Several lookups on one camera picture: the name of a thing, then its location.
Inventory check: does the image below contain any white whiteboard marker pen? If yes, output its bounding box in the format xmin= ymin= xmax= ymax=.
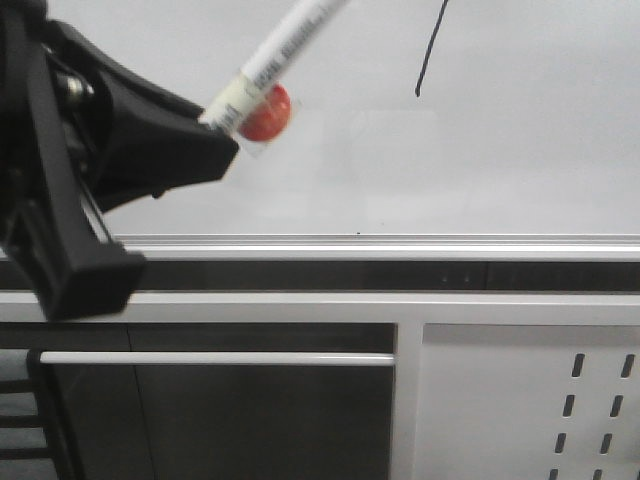
xmin=198 ymin=0 xmax=346 ymax=135

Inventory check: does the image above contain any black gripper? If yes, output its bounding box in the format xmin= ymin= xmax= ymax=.
xmin=1 ymin=1 xmax=239 ymax=320

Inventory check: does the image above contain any red round magnet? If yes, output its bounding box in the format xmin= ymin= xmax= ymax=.
xmin=238 ymin=83 xmax=301 ymax=157

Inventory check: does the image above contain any white perforated pegboard panel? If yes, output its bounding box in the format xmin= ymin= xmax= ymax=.
xmin=414 ymin=325 xmax=639 ymax=479

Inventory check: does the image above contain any white horizontal metal rod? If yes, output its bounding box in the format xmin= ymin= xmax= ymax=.
xmin=40 ymin=351 xmax=395 ymax=367

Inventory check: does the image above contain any white metal stand frame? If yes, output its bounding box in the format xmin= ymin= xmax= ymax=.
xmin=1 ymin=292 xmax=639 ymax=479

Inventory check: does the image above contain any white whiteboard with aluminium frame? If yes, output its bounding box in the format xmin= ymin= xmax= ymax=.
xmin=0 ymin=0 xmax=640 ymax=262

